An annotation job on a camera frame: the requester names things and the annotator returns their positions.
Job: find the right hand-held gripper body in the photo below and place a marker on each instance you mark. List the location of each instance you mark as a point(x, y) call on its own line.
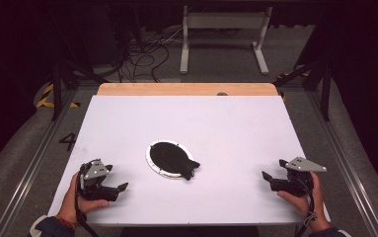
point(296, 184)

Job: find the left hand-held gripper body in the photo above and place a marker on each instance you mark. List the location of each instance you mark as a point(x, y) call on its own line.
point(92, 191)

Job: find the oval mirror with black stand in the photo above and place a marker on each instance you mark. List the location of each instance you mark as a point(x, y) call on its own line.
point(170, 158)

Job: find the person's left hand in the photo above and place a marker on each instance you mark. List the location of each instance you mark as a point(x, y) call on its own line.
point(73, 205)

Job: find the person's right hand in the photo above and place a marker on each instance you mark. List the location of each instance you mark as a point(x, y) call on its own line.
point(311, 207)

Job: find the black metal stand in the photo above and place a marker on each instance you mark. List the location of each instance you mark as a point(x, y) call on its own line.
point(324, 92)
point(57, 92)

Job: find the yellow black floor tape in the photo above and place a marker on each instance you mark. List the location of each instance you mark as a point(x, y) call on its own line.
point(290, 75)

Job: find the white table board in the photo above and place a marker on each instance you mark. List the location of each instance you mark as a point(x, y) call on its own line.
point(189, 121)

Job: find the aluminium floor rail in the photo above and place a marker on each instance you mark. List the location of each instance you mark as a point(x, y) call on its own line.
point(32, 168)
point(344, 164)

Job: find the white metal stand frame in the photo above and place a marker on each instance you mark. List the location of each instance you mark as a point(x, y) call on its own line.
point(224, 21)

